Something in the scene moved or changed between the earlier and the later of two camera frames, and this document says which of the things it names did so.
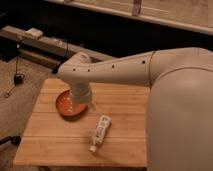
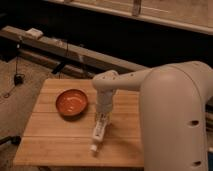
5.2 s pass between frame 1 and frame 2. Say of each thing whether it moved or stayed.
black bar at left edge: stayed
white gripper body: moved
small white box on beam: stayed
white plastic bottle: stayed
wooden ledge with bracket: stayed
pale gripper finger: moved
